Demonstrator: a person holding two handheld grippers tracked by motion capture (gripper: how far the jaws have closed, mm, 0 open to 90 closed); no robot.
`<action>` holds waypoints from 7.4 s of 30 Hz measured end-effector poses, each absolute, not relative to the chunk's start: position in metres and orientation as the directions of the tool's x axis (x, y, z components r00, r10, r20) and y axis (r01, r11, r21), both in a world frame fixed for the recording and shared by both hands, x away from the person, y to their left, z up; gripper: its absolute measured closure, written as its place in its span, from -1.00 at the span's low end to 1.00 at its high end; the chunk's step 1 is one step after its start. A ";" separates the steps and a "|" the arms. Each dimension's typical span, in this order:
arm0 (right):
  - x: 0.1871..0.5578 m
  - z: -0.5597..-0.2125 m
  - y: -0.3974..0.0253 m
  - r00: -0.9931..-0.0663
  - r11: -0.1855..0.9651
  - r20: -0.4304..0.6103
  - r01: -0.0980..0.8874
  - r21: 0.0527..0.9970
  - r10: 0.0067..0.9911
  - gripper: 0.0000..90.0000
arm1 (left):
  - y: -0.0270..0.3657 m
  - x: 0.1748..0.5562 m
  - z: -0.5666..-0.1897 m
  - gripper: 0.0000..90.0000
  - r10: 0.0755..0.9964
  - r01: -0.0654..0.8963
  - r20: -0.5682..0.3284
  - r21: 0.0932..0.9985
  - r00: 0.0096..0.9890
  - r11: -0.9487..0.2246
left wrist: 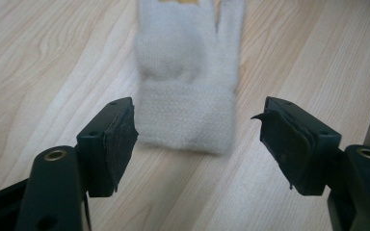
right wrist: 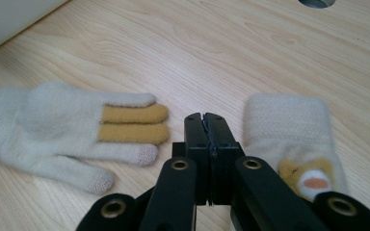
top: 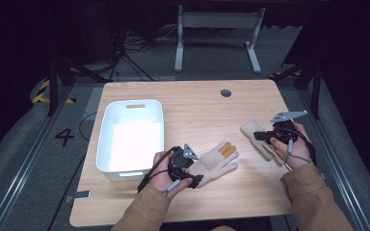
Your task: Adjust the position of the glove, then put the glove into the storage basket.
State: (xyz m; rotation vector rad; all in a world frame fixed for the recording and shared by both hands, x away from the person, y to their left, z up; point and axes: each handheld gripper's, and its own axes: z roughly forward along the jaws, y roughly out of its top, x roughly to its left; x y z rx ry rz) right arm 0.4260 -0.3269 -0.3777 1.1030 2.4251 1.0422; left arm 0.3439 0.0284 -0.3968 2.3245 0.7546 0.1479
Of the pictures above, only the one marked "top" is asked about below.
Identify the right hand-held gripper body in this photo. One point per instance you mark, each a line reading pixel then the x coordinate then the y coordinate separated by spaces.
pixel 285 134

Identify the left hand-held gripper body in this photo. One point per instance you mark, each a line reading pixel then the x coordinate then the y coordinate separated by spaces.
pixel 179 160

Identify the plain beige knit glove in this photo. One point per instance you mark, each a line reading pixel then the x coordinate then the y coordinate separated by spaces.
pixel 253 126

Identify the beige glove with orange fingers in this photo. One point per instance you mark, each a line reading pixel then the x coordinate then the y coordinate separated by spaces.
pixel 216 162

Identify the white plastic bin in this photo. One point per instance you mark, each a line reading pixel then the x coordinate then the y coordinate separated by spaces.
pixel 131 144

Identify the person's left hand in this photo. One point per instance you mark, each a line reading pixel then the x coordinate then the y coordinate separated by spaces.
pixel 160 174

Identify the person's right hand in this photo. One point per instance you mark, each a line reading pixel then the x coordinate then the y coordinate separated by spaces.
pixel 300 154

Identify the person's knee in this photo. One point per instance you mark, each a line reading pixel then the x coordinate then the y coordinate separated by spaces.
pixel 223 228

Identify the black metal stand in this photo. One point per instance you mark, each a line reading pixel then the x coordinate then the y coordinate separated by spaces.
pixel 316 89
pixel 53 86

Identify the yellow black hazard tape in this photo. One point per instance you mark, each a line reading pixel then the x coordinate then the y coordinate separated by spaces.
pixel 41 93

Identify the metal floor rail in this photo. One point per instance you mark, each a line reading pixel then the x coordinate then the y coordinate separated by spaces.
pixel 29 160
pixel 334 160

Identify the grey metal table bracket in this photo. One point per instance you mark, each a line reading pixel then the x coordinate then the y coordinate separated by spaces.
pixel 80 195

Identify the grey metal table frame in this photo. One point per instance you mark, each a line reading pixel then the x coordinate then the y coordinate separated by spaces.
pixel 218 20

